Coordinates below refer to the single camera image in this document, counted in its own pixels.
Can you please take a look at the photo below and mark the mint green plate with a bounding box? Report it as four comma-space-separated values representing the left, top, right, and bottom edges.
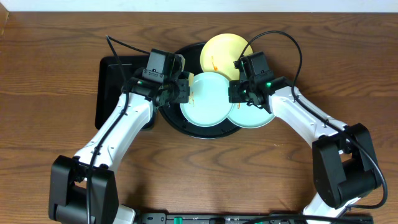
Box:
228, 103, 274, 129
180, 72, 233, 128

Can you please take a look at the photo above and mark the green yellow sponge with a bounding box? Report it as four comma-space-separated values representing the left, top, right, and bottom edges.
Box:
177, 54, 194, 103

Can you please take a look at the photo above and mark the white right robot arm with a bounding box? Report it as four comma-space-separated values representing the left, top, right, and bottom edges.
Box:
228, 75, 388, 223

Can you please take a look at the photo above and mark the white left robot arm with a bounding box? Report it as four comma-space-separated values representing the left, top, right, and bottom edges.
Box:
48, 72, 193, 224

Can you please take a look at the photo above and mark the round black tray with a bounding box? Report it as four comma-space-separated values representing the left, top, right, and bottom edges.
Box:
159, 42, 241, 139

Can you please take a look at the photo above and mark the black rectangular water tray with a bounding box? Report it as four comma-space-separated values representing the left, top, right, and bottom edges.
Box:
95, 55, 149, 129

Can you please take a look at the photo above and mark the yellow plate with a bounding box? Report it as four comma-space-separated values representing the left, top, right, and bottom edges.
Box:
200, 34, 248, 80

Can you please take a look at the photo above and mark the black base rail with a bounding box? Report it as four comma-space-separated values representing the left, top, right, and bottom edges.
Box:
133, 212, 374, 224

